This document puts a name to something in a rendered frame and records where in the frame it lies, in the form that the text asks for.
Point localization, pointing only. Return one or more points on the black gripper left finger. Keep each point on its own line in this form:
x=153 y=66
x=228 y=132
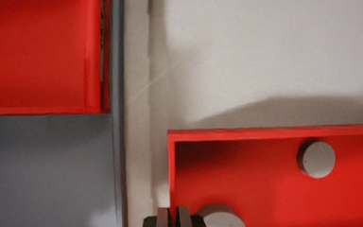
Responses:
x=163 y=218

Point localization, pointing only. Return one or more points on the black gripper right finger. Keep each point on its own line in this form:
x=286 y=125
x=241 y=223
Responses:
x=183 y=218

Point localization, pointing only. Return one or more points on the grey metal shelf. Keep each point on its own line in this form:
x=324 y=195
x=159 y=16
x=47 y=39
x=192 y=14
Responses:
x=58 y=170

